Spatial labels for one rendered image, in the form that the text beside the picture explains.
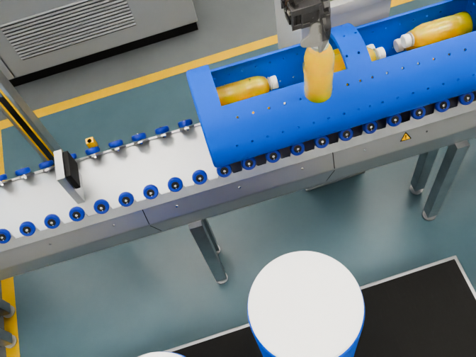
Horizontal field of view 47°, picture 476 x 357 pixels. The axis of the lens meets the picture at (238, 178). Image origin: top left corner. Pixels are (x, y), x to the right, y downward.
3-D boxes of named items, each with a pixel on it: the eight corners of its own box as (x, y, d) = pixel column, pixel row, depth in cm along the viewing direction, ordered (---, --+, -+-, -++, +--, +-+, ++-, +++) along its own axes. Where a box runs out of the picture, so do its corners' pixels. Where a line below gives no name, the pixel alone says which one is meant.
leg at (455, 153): (420, 211, 249) (449, 137, 194) (432, 207, 249) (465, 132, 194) (425, 222, 246) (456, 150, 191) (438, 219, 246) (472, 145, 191)
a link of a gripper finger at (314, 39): (299, 57, 118) (295, 22, 111) (324, 49, 119) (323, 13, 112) (304, 66, 116) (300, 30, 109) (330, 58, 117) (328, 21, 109)
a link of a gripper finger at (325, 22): (315, 33, 115) (313, -3, 108) (324, 30, 115) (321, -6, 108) (324, 45, 112) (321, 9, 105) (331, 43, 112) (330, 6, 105)
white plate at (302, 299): (387, 298, 129) (387, 299, 130) (297, 229, 140) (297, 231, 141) (314, 391, 122) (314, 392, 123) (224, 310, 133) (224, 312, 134)
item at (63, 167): (74, 177, 170) (53, 151, 156) (86, 173, 170) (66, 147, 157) (77, 204, 165) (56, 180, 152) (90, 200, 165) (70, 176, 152)
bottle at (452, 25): (460, 13, 160) (399, 32, 160) (470, 6, 153) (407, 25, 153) (467, 37, 161) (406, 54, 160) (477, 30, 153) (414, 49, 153)
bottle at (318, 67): (336, 88, 135) (341, 34, 119) (324, 109, 133) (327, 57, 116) (311, 78, 138) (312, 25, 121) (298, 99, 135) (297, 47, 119)
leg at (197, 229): (213, 273, 247) (184, 217, 192) (226, 270, 247) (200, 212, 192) (217, 285, 244) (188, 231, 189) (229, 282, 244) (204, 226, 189)
